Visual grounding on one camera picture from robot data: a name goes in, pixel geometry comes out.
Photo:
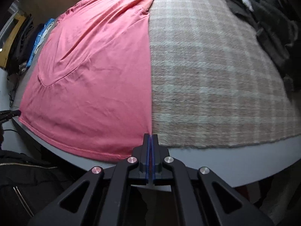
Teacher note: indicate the blue and white cloth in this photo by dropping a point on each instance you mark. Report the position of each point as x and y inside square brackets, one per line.
[38, 40]

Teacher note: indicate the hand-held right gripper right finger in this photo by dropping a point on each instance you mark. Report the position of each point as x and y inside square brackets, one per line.
[154, 150]

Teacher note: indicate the pink t-shirt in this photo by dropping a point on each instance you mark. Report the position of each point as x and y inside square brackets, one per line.
[94, 87]

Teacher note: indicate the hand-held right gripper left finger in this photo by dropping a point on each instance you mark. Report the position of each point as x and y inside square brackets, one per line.
[145, 150]

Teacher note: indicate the person's black jacket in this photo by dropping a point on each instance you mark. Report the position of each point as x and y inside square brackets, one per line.
[28, 181]

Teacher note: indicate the beige plaid blanket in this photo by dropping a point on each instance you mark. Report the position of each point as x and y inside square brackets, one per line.
[211, 75]

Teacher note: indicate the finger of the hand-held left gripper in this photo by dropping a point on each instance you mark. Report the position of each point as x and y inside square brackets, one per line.
[9, 115]

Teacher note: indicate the yellow wooden bed frame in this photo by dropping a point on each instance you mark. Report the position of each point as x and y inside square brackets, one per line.
[7, 49]

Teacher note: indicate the pile of dark clothes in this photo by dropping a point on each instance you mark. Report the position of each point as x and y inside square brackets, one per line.
[21, 44]

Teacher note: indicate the small white cloth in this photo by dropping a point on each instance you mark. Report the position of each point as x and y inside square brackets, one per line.
[247, 1]

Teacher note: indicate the dark grey garment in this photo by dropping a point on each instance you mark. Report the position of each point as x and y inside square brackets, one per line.
[270, 33]

